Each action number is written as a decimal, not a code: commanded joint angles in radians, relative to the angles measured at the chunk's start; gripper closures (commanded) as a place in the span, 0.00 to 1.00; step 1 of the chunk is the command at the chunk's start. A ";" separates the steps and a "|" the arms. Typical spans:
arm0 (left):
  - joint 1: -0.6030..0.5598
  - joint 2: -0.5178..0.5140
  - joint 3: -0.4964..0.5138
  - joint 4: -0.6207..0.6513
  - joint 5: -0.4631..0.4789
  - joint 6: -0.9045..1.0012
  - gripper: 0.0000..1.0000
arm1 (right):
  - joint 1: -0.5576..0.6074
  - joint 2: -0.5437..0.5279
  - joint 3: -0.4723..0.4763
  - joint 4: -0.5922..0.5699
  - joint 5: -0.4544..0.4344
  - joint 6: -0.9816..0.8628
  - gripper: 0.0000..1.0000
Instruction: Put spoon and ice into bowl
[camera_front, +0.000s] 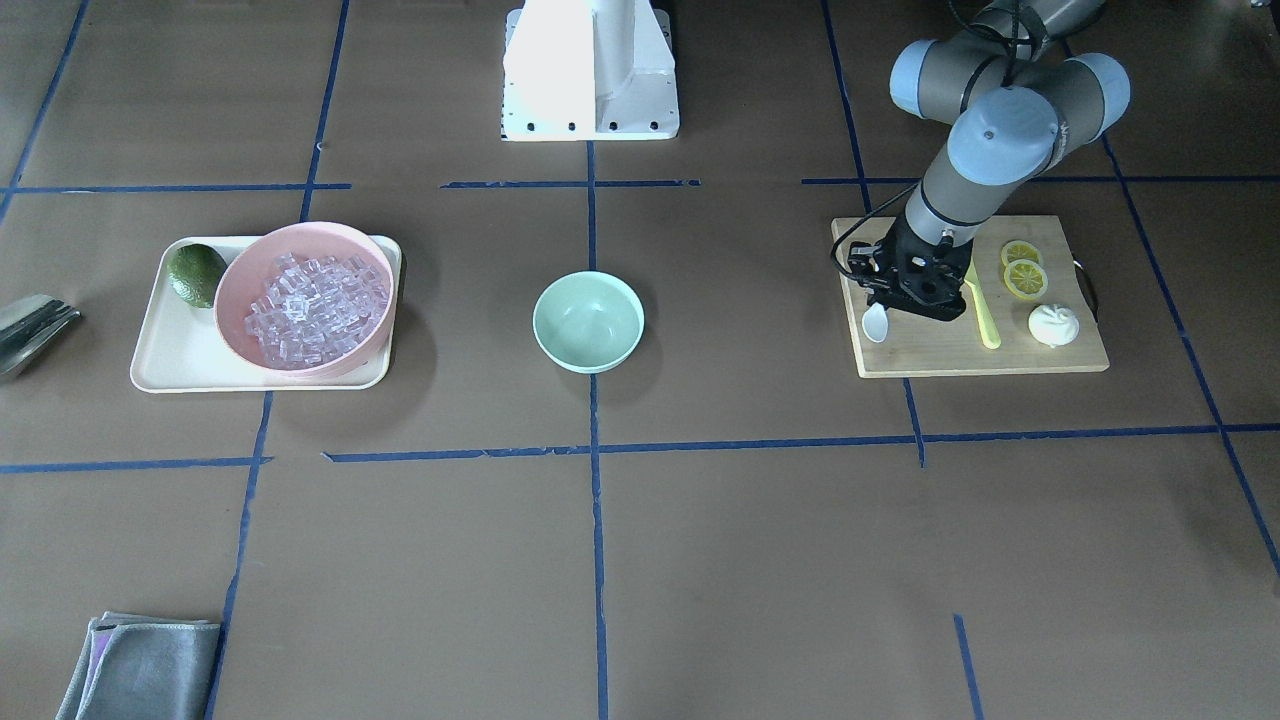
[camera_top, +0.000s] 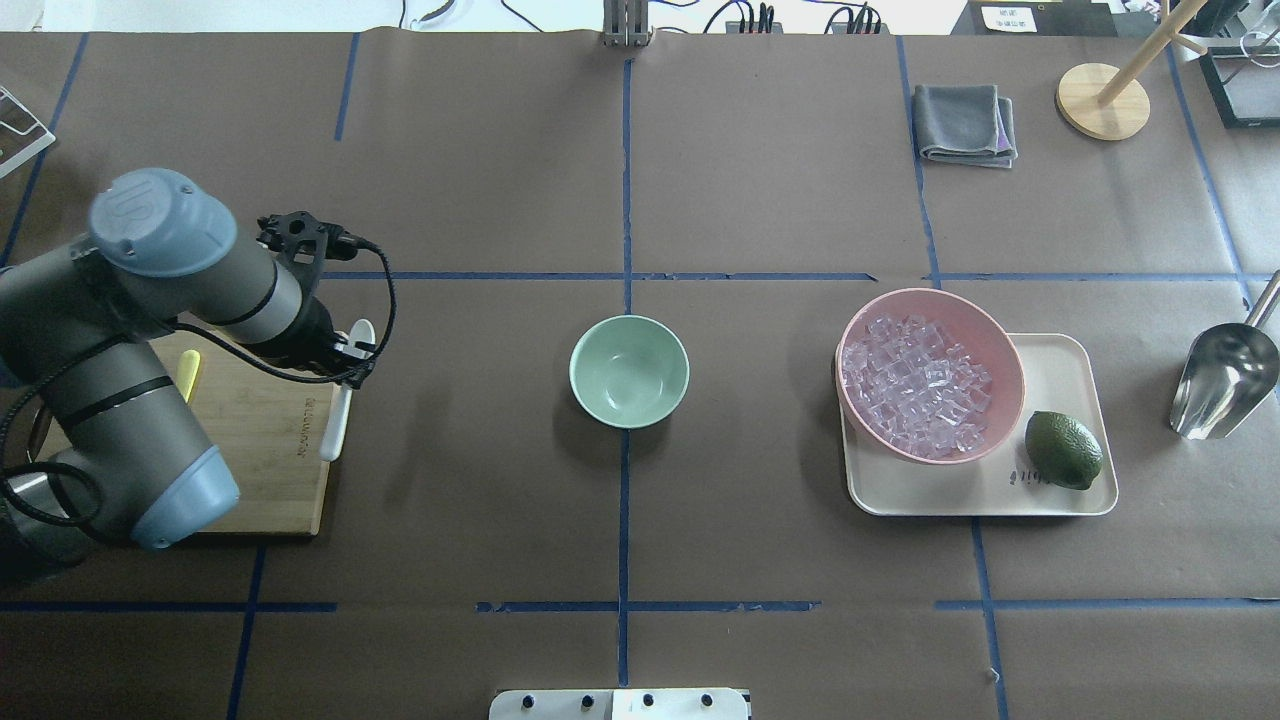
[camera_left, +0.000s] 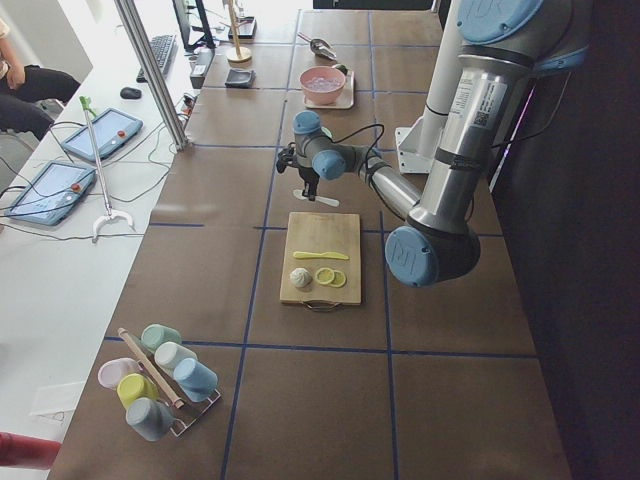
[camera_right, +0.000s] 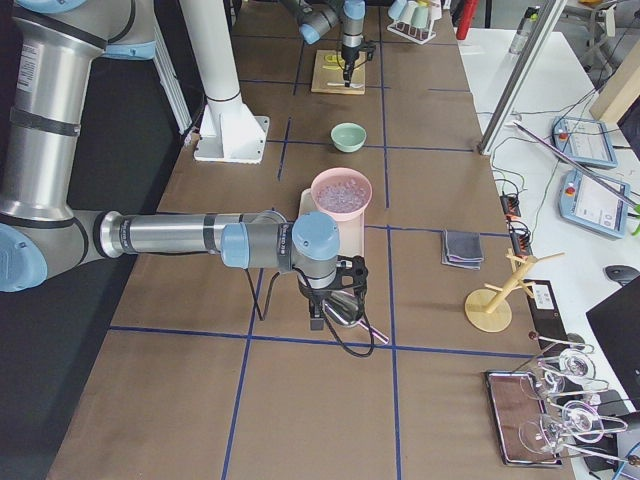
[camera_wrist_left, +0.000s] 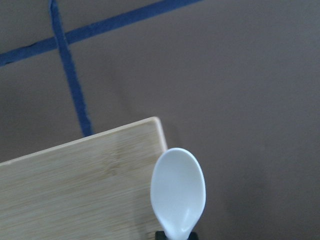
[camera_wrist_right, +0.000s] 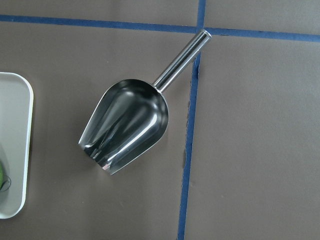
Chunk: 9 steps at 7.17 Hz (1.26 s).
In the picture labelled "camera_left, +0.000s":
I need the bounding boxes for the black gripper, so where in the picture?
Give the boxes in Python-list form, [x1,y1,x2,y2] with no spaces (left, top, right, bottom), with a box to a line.
[298,167,320,201]

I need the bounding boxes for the white plastic spoon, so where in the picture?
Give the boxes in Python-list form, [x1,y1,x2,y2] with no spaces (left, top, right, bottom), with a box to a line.
[292,189,340,207]

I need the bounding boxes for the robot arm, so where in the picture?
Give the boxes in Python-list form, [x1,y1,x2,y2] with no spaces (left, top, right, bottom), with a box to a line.
[276,1,592,287]

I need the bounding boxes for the pink bowl of ice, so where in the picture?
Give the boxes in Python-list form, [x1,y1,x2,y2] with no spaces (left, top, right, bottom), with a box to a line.
[299,66,346,105]

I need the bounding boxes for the metal ice scoop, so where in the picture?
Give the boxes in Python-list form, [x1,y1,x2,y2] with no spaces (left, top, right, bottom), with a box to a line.
[297,32,337,61]

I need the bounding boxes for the wooden cutting board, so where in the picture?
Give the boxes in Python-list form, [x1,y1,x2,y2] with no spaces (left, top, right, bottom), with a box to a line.
[280,212,362,305]

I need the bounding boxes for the yellow plastic knife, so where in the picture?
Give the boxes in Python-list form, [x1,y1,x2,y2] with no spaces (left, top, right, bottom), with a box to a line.
[293,251,350,261]

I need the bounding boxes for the beige plastic tray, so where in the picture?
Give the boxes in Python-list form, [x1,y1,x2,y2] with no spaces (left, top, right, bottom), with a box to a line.
[303,71,355,109]

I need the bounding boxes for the white garlic bulb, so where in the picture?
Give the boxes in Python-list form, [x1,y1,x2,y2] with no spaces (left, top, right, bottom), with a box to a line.
[289,267,313,291]

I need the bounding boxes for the lemon slices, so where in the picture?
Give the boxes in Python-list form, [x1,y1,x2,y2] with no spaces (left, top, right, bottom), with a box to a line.
[314,267,347,288]

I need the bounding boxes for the green avocado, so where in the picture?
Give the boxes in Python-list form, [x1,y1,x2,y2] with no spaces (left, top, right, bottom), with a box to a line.
[332,64,349,75]

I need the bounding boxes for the folded grey cloth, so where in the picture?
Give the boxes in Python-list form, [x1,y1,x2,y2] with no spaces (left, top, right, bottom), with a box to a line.
[225,68,256,89]

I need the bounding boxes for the wooden stand with round base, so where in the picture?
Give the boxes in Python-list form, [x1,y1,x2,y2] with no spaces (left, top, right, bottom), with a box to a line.
[226,0,252,64]

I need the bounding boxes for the black tray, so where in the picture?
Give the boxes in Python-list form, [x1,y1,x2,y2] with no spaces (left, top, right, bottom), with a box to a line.
[236,16,257,40]

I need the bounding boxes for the black monitor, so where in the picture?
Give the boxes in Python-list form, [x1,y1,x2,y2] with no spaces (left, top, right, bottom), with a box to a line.
[172,0,216,51]

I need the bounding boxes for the black keyboard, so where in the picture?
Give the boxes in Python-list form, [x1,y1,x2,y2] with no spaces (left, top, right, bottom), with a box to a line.
[150,34,177,77]

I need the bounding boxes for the black computer mouse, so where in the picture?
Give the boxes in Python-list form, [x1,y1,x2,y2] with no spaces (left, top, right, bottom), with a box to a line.
[120,87,142,100]

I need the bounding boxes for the far blue teach pendant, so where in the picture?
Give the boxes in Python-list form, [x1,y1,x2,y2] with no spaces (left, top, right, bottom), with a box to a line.
[61,108,143,162]

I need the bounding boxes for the blue teach pendant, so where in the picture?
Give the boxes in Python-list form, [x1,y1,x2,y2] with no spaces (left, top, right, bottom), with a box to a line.
[5,161,96,226]
[61,108,143,162]

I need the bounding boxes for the green cup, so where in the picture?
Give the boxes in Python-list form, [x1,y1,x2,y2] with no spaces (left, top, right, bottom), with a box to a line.
[140,324,182,352]

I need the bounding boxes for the white cup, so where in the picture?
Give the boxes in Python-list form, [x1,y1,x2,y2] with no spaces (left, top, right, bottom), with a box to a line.
[154,341,198,377]

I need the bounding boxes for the blue cup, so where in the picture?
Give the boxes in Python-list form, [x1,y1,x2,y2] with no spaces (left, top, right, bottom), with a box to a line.
[173,358,219,402]

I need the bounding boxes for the reacher grabber tool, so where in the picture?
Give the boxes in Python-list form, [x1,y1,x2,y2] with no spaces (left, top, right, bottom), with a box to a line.
[80,96,135,244]

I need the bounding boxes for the near blue teach pendant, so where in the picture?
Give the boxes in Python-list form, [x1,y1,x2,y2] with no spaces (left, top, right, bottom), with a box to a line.
[5,161,96,226]

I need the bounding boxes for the yellow cup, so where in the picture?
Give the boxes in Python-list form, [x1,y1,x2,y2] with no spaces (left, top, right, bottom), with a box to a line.
[116,373,159,409]

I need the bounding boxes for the pink cup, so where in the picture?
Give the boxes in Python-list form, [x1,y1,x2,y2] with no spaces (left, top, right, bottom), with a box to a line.
[97,357,140,390]

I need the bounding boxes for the grey cup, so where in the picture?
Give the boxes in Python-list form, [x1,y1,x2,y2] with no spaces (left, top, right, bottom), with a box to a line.
[125,397,174,442]

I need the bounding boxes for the person in black trousers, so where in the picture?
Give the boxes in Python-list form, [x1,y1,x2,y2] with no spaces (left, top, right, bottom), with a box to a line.
[0,19,80,141]

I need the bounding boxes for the red object at corner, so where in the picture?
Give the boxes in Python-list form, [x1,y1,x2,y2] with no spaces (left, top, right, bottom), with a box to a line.
[1,432,62,470]

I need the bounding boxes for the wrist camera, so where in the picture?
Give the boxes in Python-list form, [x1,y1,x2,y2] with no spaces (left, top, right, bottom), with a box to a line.
[275,143,299,174]

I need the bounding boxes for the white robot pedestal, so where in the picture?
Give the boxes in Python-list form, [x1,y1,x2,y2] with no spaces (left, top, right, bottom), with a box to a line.
[395,0,462,174]

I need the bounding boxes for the aluminium frame post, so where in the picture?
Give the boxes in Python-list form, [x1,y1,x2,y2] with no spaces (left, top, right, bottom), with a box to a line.
[114,0,189,151]

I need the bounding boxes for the wire cup rack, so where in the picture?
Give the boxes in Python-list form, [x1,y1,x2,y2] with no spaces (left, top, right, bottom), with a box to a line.
[156,389,222,438]

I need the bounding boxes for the wooden rack handle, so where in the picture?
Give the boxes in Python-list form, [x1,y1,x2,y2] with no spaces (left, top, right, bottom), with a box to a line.
[118,328,186,409]

